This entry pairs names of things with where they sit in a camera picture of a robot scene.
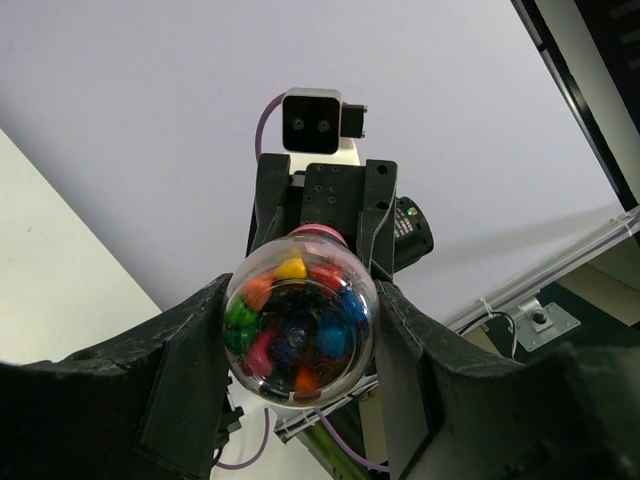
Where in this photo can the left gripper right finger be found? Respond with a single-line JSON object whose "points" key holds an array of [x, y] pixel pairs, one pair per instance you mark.
{"points": [[452, 410]]}

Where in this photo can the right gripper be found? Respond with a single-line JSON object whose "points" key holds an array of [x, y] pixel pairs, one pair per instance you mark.
{"points": [[387, 232]]}

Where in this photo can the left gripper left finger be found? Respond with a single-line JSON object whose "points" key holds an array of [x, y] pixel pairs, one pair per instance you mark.
{"points": [[145, 404]]}

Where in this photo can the clear jar of pins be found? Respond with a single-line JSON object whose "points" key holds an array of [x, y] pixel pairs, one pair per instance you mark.
{"points": [[299, 319]]}

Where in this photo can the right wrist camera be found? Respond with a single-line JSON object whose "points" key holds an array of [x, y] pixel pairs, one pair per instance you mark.
{"points": [[316, 121]]}

